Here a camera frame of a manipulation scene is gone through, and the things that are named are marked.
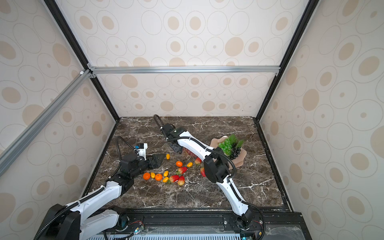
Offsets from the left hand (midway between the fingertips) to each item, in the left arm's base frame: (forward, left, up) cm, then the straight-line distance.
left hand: (163, 154), depth 81 cm
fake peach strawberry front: (-10, -9, -13) cm, 19 cm away
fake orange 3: (+1, -7, -13) cm, 15 cm away
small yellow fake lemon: (-9, 0, -14) cm, 16 cm away
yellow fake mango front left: (-6, +8, -13) cm, 17 cm away
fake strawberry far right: (-3, -22, -13) cm, 26 cm away
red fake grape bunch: (+7, -16, -15) cm, 23 cm away
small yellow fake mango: (+1, -14, -15) cm, 20 cm away
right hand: (+12, -8, -8) cm, 17 cm away
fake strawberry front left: (-8, -5, -14) cm, 17 cm away
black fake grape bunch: (+8, -43, -10) cm, 45 cm away
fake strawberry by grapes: (+3, -19, -14) cm, 24 cm away
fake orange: (-7, +11, -13) cm, 19 cm away
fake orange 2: (-8, +4, -13) cm, 16 cm away
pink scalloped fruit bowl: (+2, -43, -10) cm, 45 cm away
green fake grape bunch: (+12, -37, -9) cm, 40 cm away
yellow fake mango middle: (-5, +1, -14) cm, 15 cm away
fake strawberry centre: (-4, -9, -13) cm, 16 cm away
